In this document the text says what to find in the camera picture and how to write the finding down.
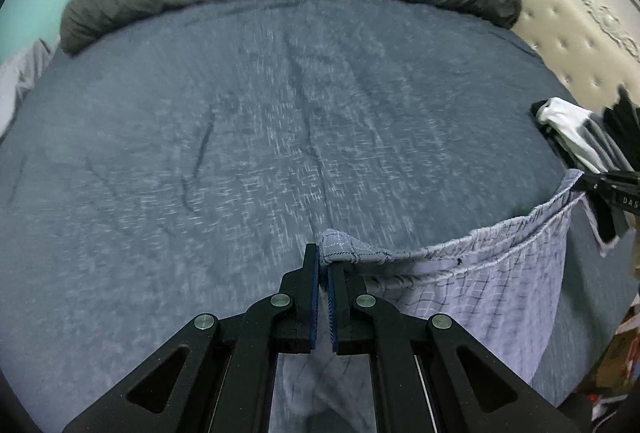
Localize pile of folded clothes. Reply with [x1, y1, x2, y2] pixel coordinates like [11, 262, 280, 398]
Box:
[530, 86, 640, 259]

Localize cream tufted headboard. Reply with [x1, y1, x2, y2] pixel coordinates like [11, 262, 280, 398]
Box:
[475, 0, 640, 114]

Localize light grey cloth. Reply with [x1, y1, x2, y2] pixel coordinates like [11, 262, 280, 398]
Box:
[0, 36, 61, 139]

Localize blue checked boxer shorts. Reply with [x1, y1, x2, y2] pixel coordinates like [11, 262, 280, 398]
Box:
[277, 168, 591, 433]

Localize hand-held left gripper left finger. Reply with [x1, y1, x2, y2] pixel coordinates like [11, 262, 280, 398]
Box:
[62, 243, 321, 433]

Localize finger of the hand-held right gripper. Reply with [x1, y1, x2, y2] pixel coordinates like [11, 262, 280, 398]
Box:
[581, 169, 640, 194]

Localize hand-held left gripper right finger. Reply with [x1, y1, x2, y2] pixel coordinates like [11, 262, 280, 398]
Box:
[325, 263, 581, 433]

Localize blue-grey bed sheet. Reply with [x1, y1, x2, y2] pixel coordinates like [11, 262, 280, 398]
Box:
[0, 0, 640, 433]

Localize cardboard box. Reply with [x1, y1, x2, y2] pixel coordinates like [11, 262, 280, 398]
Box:
[597, 323, 638, 389]

